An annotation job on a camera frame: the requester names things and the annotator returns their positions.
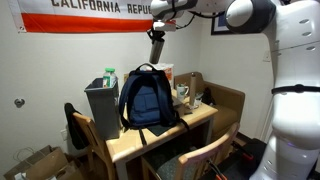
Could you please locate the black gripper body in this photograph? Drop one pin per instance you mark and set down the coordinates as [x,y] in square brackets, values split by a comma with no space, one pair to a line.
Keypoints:
[156,34]

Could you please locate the silver metal flask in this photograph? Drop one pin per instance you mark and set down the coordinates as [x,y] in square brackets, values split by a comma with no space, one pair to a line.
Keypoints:
[156,51]

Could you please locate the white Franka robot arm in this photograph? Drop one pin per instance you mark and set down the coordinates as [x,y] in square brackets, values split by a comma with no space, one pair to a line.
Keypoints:
[296,100]

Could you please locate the navy blue backpack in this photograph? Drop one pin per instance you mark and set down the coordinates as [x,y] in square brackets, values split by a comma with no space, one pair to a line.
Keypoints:
[148,101]

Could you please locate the paper towel multipack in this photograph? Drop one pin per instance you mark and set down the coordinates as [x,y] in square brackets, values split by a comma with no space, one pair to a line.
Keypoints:
[167,71]

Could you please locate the brown snack bag green label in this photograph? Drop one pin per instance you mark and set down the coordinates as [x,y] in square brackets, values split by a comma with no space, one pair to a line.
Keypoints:
[126,77]

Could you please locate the white mug green logo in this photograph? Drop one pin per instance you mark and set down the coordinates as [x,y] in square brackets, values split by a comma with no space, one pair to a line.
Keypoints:
[181,90]

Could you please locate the clear bottle green cap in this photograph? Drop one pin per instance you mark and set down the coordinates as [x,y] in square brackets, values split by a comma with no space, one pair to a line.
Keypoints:
[109,79]

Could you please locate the tall cardboard tube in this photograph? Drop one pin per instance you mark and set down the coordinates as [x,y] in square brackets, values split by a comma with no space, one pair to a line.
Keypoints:
[193,90]

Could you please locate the California Republic flag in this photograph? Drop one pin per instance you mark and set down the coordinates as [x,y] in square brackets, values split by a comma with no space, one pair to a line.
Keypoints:
[83,23]

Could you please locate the black marker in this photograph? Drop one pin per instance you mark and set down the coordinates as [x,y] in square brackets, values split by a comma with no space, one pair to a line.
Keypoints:
[188,113]

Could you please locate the gray plastic trash bin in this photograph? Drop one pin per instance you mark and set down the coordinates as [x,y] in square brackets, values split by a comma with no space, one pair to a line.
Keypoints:
[103,113]

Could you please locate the black flat pad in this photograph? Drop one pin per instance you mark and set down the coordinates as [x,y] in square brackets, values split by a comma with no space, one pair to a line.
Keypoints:
[159,129]

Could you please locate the brown armchair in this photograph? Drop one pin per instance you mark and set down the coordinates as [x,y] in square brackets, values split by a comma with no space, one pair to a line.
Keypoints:
[228,106]

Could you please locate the light wooden desk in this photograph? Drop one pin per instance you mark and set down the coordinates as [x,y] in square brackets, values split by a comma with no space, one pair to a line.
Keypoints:
[133,141]

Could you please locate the plain wooden chair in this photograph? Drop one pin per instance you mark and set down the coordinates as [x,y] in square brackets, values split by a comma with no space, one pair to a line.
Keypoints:
[95,140]

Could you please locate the black jacket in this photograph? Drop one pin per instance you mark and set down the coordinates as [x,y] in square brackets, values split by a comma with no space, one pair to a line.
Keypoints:
[74,130]

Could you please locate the wooden chair gray cushion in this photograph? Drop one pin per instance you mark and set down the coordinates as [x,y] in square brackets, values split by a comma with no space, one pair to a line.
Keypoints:
[196,156]

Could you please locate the red black tool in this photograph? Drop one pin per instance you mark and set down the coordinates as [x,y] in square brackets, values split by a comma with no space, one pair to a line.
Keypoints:
[245,152]

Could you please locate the orange black clamp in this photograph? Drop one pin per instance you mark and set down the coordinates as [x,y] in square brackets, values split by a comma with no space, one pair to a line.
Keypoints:
[216,170]

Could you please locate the round metal door stop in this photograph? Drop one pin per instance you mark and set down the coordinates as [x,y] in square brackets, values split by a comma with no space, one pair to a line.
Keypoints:
[19,102]

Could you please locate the large brown paper bag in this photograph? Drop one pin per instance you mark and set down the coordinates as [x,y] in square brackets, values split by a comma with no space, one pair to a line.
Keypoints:
[40,163]

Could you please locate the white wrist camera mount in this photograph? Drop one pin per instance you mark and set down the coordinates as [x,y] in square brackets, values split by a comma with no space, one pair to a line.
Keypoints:
[165,26]

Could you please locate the white light switch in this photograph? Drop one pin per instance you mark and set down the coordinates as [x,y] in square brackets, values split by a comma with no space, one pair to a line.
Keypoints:
[266,56]

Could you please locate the white wall outlet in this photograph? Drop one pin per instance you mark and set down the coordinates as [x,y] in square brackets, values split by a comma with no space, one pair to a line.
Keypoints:
[64,134]

